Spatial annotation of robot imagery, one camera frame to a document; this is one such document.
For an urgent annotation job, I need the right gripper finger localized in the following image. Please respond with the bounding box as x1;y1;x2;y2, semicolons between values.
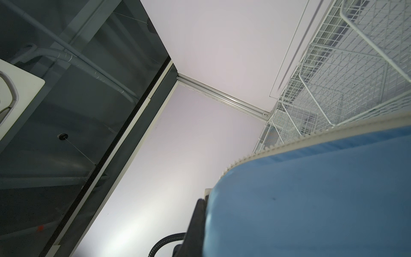
172;199;207;257

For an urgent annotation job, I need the light blue jacket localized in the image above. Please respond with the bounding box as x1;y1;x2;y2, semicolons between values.
202;113;411;257

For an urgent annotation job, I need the long white wire basket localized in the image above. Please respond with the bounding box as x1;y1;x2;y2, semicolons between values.
254;1;411;152

